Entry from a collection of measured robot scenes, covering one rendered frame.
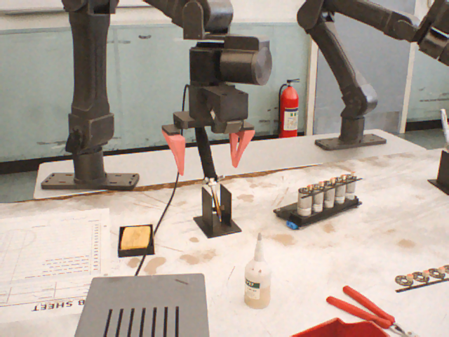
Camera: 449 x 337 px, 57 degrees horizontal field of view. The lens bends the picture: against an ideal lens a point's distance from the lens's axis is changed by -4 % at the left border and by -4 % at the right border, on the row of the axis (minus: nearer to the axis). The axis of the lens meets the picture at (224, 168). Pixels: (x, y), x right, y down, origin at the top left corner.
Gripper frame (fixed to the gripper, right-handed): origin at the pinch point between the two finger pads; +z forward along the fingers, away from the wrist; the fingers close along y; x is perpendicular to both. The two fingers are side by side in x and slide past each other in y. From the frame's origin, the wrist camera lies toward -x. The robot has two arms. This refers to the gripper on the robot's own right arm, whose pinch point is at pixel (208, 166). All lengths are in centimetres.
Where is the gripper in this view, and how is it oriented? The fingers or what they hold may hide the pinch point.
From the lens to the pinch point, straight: 73.4
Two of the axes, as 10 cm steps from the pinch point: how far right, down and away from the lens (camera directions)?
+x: -3.9, -3.3, 8.6
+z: 0.0, 9.4, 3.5
